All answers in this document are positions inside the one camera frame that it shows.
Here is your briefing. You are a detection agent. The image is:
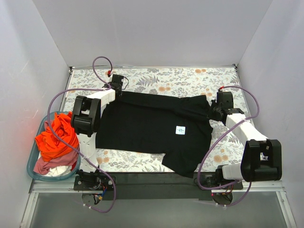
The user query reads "white t shirt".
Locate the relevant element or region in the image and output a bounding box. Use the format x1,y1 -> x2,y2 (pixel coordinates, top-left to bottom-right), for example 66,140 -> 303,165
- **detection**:
45,166 -> 72,177

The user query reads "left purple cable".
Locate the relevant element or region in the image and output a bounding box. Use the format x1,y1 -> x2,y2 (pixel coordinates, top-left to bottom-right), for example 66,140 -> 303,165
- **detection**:
47,56 -> 117,213

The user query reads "purple cable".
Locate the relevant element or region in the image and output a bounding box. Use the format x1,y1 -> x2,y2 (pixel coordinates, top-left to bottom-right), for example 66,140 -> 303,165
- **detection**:
47,56 -> 117,213
197,85 -> 260,208

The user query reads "aluminium frame rail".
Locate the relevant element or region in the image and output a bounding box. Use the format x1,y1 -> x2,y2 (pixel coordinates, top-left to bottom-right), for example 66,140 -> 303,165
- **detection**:
21,178 -> 297,228

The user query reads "orange t shirt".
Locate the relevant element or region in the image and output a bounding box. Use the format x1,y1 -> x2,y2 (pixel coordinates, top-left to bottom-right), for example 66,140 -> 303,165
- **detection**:
35,112 -> 79,162

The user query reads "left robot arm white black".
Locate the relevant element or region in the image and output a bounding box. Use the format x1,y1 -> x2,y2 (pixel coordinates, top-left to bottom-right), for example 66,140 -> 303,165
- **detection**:
71,74 -> 129,190

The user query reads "teal plastic laundry basket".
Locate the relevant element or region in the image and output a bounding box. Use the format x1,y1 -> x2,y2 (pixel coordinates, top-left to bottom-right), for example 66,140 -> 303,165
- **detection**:
26,110 -> 81,182

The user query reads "pink t shirt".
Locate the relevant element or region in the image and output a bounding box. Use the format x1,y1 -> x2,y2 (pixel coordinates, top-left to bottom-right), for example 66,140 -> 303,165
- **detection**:
33,120 -> 80,175

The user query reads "black t shirt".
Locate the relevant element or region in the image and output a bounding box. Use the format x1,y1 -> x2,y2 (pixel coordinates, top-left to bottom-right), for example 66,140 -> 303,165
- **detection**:
95,92 -> 213,178

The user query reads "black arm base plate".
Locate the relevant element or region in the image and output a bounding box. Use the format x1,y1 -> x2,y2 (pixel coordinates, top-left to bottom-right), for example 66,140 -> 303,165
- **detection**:
73,172 -> 244,201

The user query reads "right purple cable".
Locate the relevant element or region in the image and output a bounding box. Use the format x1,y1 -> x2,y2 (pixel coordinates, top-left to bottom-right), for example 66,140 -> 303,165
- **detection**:
197,85 -> 260,208

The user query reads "floral patterned table mat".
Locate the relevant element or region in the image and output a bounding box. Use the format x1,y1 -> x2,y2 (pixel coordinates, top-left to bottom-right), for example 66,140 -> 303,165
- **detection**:
62,67 -> 266,173

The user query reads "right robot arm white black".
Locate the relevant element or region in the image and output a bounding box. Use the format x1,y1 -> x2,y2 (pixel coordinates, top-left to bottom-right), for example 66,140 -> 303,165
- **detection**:
209,91 -> 282,189

